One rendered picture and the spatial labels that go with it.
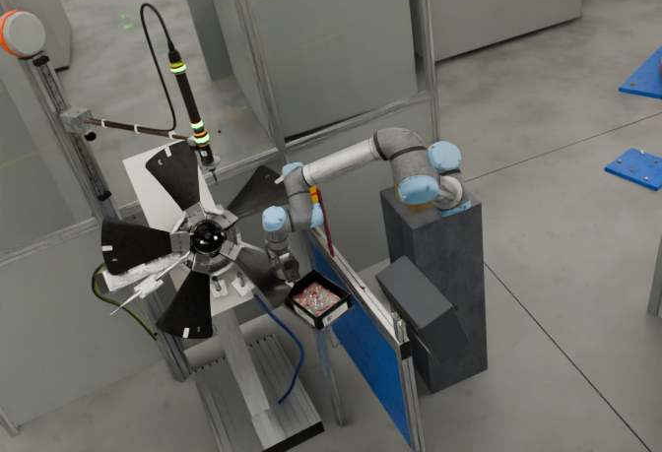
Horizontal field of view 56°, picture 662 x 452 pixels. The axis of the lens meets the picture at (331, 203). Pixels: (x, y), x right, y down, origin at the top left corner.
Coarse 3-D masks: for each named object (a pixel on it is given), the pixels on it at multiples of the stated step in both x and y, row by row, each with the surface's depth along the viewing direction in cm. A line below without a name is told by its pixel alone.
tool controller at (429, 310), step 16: (384, 272) 186; (400, 272) 183; (416, 272) 181; (384, 288) 183; (400, 288) 179; (416, 288) 177; (432, 288) 175; (400, 304) 175; (416, 304) 173; (432, 304) 171; (448, 304) 169; (400, 320) 190; (416, 320) 169; (432, 320) 167; (448, 320) 170; (416, 336) 184; (432, 336) 170; (448, 336) 173; (464, 336) 176; (432, 352) 174; (448, 352) 177
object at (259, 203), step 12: (264, 168) 237; (252, 180) 235; (264, 180) 234; (240, 192) 233; (252, 192) 231; (264, 192) 230; (276, 192) 229; (240, 204) 228; (252, 204) 227; (264, 204) 226; (276, 204) 226; (240, 216) 224
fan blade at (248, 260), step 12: (240, 252) 226; (252, 252) 229; (240, 264) 221; (252, 264) 224; (264, 264) 227; (252, 276) 221; (264, 276) 223; (264, 288) 220; (276, 288) 223; (288, 288) 225; (276, 300) 220
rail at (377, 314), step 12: (312, 240) 274; (324, 240) 264; (324, 252) 261; (336, 252) 255; (336, 264) 250; (348, 264) 248; (348, 276) 243; (348, 288) 247; (360, 288) 238; (360, 300) 237; (372, 300) 230; (372, 312) 226; (384, 312) 224; (384, 324) 220; (384, 336) 224; (396, 348) 216; (408, 348) 214
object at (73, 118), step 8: (64, 112) 235; (72, 112) 233; (80, 112) 232; (88, 112) 234; (64, 120) 234; (72, 120) 231; (80, 120) 231; (72, 128) 235; (80, 128) 232; (88, 128) 235
